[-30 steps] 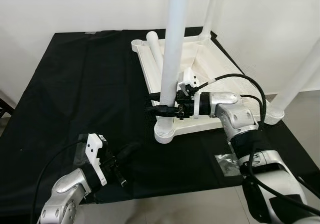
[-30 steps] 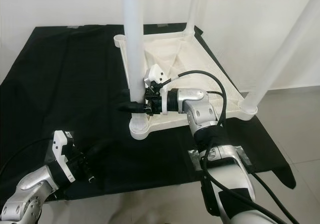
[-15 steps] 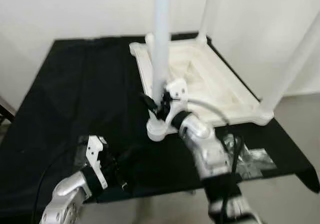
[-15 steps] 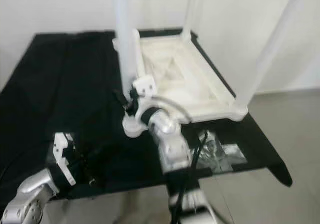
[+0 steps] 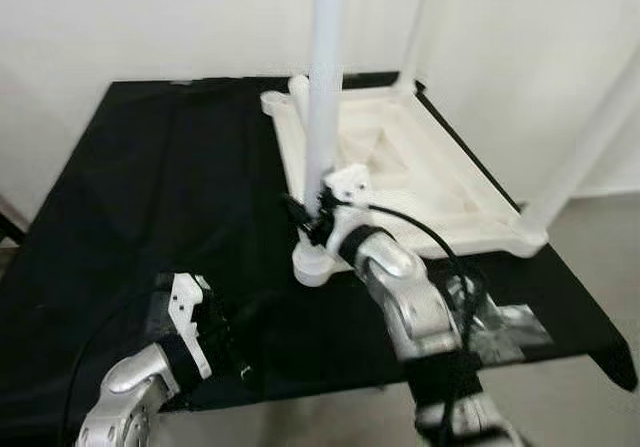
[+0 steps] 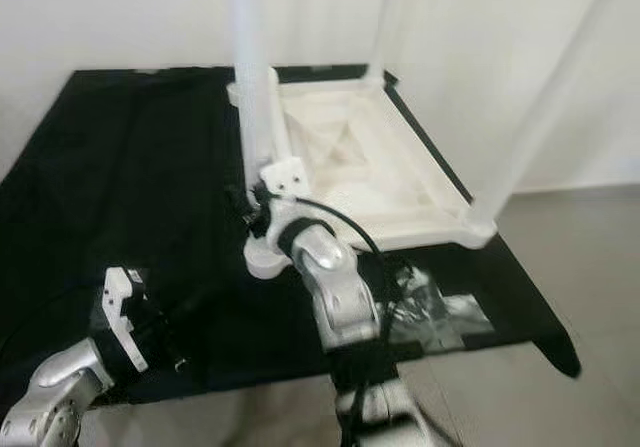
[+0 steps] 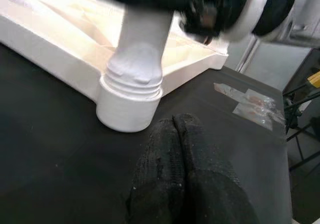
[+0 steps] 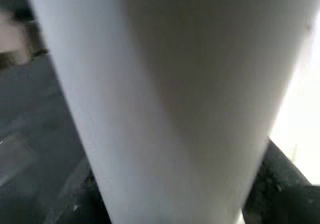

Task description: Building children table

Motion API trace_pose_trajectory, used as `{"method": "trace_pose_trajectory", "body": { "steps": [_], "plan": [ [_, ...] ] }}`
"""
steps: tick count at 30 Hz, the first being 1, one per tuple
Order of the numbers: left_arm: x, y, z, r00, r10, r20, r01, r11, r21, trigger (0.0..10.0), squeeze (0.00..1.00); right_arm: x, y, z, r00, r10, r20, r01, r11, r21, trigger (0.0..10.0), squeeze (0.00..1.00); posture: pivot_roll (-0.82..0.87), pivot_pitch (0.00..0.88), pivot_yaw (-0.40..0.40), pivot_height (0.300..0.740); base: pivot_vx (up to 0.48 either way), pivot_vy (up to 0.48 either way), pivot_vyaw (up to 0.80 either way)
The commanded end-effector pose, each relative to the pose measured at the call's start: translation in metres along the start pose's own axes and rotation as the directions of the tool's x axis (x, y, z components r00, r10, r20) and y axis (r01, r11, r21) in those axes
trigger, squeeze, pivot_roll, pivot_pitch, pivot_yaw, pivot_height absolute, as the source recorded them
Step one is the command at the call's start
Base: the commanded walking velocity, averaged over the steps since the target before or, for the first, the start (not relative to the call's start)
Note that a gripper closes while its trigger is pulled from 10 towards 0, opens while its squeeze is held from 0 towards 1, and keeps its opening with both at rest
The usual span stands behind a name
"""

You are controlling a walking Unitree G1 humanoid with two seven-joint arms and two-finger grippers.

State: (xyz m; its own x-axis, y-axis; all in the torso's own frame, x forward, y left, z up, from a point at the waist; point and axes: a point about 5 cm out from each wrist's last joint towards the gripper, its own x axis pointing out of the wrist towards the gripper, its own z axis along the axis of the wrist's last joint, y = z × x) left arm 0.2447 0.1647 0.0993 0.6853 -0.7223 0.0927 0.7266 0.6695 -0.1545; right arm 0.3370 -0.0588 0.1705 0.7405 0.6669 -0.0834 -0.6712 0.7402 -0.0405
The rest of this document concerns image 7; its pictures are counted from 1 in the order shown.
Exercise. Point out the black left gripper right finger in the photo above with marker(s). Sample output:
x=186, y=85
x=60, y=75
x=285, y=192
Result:
x=212, y=189

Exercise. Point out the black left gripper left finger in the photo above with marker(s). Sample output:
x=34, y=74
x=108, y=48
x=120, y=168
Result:
x=160, y=174

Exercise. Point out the white plastic table top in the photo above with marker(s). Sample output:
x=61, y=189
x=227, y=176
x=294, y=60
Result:
x=62, y=41

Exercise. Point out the clear tape patch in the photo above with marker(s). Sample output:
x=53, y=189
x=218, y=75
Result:
x=250, y=103

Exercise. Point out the black tablecloth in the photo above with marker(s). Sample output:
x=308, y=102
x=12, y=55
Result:
x=62, y=159

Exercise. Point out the black metal stand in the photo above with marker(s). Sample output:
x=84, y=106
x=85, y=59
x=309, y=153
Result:
x=300, y=98

